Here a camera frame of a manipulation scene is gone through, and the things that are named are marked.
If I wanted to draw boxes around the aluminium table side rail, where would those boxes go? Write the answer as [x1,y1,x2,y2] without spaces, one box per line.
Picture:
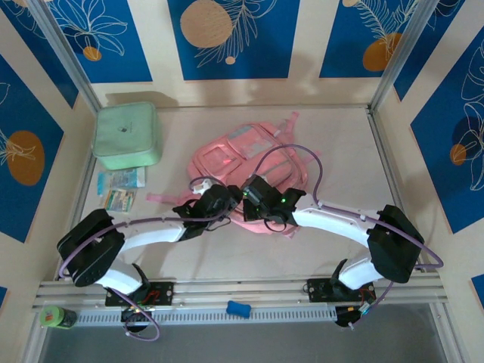
[365,107,430,273]
[54,150,100,283]

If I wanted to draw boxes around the pink student backpack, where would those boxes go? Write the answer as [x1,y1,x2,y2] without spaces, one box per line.
[146,111,323,241]

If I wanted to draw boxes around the white slotted cable duct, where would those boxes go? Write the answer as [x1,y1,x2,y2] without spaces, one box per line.
[75,306,337,327]

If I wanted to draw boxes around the aluminium frame post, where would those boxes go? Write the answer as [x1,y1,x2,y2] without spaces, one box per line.
[28,0,105,110]
[369,0,445,113]

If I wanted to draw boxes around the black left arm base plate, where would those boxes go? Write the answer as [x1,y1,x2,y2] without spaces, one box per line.
[104,281,175,307]

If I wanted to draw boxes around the mint green zip case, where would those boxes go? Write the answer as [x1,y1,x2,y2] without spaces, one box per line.
[92,101,160,170]

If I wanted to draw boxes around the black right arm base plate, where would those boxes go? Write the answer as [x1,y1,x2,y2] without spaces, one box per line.
[306,278,375,303]

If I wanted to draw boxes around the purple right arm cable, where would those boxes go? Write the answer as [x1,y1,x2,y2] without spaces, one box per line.
[251,143,445,330]

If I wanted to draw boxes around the blue tissue packet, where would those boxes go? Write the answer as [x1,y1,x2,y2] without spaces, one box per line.
[97,166,147,190]

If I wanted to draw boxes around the colourful card packet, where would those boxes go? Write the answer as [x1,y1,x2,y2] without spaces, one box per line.
[104,188,137,213]

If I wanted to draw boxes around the aluminium mounting rail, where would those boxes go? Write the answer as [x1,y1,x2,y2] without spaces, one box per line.
[32,271,449,310]

